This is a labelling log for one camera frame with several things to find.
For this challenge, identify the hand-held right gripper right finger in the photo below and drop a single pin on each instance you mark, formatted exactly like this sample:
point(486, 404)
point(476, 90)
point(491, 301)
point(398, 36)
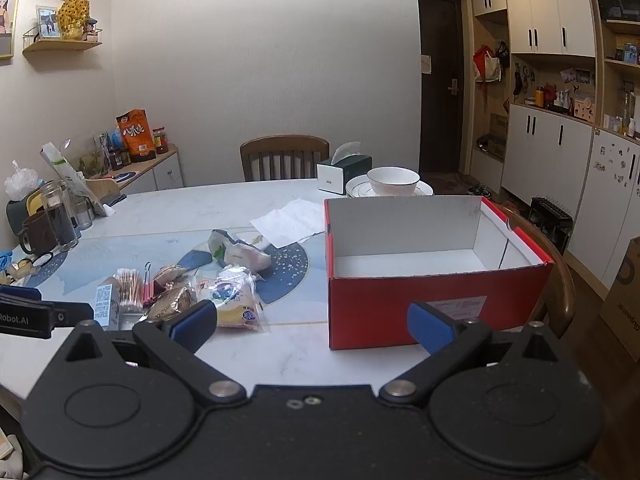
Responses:
point(427, 327)

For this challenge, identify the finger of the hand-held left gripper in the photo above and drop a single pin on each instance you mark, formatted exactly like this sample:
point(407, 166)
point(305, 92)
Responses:
point(72, 314)
point(20, 292)

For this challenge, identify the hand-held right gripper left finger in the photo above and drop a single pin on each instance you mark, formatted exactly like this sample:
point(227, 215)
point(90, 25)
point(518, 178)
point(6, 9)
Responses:
point(195, 322)

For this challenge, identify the small light blue box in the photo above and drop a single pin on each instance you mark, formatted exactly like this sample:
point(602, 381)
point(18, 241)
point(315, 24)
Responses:
point(106, 307)

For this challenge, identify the blueberry print bread packet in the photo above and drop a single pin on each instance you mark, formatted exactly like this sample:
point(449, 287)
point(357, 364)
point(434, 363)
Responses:
point(235, 300)

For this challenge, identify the red cardboard box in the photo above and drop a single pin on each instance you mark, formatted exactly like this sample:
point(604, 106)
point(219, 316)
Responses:
point(390, 300)

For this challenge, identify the red binder clip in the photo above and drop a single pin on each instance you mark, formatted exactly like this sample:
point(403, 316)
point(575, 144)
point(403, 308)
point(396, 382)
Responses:
point(149, 294)

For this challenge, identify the cotton swab pack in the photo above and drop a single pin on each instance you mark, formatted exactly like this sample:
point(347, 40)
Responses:
point(129, 290)

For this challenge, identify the white blue tissue pack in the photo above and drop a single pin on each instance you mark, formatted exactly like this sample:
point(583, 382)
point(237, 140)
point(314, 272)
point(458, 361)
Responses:
point(250, 260)

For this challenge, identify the white marble desktop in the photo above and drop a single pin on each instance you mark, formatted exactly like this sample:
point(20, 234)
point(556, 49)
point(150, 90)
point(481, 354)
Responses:
point(280, 355)

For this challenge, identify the small wooden toy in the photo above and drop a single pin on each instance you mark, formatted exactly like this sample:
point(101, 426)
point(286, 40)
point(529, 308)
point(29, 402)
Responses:
point(17, 271)

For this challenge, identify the blue glove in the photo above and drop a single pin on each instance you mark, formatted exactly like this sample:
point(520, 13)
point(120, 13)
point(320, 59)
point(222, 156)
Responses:
point(5, 260)

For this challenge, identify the brown mug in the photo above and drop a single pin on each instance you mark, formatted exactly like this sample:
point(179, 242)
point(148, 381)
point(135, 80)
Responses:
point(42, 235)

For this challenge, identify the dark green container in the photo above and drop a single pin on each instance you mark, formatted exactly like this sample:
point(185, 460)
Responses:
point(17, 220)

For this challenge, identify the glass pitcher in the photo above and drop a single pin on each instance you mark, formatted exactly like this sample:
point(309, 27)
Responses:
point(60, 220)

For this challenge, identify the clear glass cup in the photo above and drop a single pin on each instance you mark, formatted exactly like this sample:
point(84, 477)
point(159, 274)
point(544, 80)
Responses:
point(84, 215)

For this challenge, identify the clear plastic bag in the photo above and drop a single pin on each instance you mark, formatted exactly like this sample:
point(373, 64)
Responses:
point(21, 182)

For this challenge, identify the black phone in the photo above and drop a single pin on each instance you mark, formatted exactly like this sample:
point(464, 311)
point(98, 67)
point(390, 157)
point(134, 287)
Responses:
point(115, 199)

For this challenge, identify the white green paper packet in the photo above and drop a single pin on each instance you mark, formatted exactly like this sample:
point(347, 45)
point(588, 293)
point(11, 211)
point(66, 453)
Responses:
point(65, 170)

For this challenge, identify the wooden tray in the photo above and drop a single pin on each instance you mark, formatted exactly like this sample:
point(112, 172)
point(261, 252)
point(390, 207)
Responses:
point(107, 187)

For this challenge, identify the white paper sheet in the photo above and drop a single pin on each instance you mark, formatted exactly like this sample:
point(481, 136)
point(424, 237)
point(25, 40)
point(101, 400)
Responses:
point(290, 222)

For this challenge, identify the wooden round-back chair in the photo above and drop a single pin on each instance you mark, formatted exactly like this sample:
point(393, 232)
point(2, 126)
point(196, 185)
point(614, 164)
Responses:
point(560, 280)

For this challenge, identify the dark sneakers pair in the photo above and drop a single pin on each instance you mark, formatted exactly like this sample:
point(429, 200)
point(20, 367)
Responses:
point(480, 191)

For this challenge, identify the dark blue oval dish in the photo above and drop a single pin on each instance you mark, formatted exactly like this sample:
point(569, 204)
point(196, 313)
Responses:
point(121, 176)

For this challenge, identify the glass dome with plant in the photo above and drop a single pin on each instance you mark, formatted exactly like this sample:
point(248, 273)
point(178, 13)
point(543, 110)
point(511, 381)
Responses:
point(92, 162)

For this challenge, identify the white gold-rimmed bowl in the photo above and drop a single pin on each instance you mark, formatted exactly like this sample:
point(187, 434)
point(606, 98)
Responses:
point(392, 182)

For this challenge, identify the white wooden sideboard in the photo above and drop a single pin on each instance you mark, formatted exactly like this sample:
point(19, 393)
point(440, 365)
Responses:
point(162, 172)

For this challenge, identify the white bowl on plates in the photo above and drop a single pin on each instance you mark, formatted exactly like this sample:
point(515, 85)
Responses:
point(357, 187)

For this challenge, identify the dark glass jar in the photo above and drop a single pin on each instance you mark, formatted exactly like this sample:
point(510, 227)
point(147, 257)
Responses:
point(120, 159)

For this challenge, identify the green tissue box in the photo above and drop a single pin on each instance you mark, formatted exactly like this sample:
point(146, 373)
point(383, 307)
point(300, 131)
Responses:
point(355, 170)

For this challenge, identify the blue printed packet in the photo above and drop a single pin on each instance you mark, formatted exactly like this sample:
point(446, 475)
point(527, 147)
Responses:
point(112, 140)

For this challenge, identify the red sauce jar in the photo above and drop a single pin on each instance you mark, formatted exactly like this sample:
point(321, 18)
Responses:
point(160, 142)

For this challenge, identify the orange snack bag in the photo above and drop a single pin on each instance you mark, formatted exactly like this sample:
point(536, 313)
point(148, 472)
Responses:
point(136, 135)

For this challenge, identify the brown cardboard carton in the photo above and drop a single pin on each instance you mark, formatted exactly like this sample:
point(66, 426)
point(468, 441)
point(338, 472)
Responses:
point(625, 310)

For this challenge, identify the wooden slat-back chair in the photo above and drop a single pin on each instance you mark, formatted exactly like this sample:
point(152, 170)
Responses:
point(285, 144)

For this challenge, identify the dark entrance door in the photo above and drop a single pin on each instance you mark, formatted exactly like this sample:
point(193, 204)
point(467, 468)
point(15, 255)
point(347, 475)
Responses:
point(440, 125)

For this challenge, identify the white fridge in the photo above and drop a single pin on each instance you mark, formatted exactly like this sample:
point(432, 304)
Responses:
point(610, 200)

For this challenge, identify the gold door lock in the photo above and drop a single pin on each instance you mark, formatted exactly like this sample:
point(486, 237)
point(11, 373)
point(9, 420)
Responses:
point(453, 84)

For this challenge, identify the paper door notice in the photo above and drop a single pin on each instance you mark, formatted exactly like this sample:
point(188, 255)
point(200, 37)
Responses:
point(426, 64)

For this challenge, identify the red white hanging bag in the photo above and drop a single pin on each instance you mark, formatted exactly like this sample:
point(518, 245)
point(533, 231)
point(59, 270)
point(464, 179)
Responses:
point(490, 67)

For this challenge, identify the gold ornament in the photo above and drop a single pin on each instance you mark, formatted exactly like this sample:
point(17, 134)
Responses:
point(74, 15)

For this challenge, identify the black hanging bag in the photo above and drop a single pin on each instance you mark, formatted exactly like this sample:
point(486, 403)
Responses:
point(502, 54)

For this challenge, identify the wooden open shelf unit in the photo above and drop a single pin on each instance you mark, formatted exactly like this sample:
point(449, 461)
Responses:
point(620, 25)

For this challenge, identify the wooden wall shelf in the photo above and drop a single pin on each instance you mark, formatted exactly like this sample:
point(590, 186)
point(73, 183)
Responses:
point(60, 45)

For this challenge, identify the small photo frame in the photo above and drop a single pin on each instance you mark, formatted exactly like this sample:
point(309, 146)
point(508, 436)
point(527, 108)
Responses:
point(48, 24)

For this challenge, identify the framed wall poster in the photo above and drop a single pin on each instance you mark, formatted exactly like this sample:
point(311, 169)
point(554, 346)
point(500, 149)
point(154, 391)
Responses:
point(7, 15)

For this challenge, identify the white wall cabinet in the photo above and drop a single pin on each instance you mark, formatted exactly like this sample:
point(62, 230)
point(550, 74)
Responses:
point(545, 5)

